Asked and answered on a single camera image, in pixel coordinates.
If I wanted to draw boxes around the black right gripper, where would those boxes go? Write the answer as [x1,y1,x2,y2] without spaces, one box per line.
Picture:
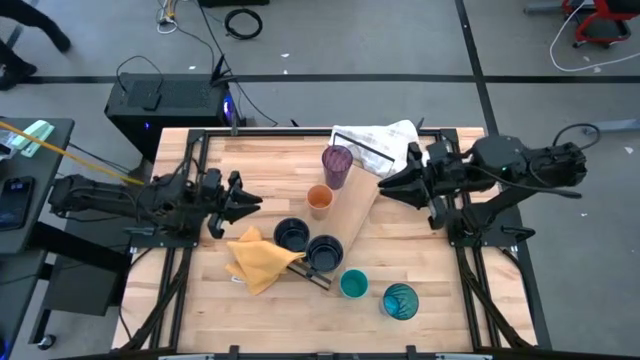
[377,139,471,232]

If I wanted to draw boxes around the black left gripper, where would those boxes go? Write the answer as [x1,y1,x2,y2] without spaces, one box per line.
[198,167,264,241]

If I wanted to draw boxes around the small dark blue mug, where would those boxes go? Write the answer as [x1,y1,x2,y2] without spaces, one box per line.
[272,216,312,254]

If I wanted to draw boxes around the clear purple faceted tumbler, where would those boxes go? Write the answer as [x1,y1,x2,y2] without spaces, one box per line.
[320,144,355,192]

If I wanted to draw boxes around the orange cup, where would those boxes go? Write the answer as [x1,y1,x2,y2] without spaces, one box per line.
[305,183,336,222]

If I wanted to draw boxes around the large dark blue speckled mug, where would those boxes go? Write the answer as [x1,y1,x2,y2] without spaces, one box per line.
[304,234,346,282]

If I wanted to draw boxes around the opaque teal cup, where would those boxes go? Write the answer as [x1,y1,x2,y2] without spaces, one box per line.
[339,268,370,300]

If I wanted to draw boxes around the clear teal faceted tumbler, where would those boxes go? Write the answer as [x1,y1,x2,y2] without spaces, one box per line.
[382,282,421,322]

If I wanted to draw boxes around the white cloth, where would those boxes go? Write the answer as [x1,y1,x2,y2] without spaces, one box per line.
[329,118,432,180]

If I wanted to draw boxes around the yellow waffle cloth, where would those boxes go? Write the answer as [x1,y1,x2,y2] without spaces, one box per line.
[224,224,308,297]

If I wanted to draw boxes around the black computer tower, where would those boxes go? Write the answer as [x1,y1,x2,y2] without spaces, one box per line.
[103,72,237,162]

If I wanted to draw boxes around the black antennas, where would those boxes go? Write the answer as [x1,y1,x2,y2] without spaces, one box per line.
[208,53,237,85]

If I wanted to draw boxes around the small black box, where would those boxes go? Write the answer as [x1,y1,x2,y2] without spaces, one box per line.
[141,91,163,112]

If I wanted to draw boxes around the black desk base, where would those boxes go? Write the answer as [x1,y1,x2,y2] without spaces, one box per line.
[0,222,132,351]

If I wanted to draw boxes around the grey floor bar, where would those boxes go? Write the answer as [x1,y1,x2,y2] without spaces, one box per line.
[582,117,640,137]

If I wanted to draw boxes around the mint green stapler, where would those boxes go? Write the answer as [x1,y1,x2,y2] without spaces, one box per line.
[10,119,56,159]

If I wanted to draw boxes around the black side desk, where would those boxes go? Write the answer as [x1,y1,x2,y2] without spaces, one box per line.
[0,116,76,257]

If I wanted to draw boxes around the black smartphone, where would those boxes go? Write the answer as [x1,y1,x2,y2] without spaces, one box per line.
[0,175,37,233]

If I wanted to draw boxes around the clear plastic bag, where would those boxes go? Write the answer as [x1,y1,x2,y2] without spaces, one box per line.
[0,128,17,162]

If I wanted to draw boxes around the person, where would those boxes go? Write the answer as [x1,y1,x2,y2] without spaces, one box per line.
[0,0,73,92]

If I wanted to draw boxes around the wooden shelf with black frame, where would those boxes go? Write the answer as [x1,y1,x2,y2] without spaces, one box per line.
[285,131,397,292]

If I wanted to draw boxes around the long black floor cable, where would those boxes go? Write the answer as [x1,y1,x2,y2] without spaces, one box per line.
[197,0,280,127]

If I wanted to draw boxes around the yellow strap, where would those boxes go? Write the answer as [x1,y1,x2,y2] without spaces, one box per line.
[0,120,145,187]

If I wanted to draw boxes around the coiled black cable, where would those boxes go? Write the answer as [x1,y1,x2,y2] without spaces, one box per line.
[223,7,264,42]

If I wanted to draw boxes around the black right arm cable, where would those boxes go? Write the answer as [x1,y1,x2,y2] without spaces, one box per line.
[551,121,602,152]

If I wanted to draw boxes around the white and yellow cable bundle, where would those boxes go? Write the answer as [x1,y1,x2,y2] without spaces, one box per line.
[155,0,180,35]

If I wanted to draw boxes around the white floor cable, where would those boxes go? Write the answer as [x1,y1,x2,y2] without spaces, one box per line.
[548,0,640,74]

